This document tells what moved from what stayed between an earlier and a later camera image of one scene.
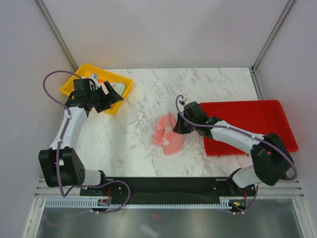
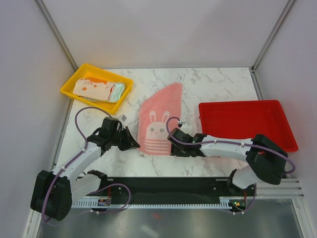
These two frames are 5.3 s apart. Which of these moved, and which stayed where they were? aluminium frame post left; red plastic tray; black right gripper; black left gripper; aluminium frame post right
Moved: black right gripper; black left gripper
Stayed: aluminium frame post right; red plastic tray; aluminium frame post left
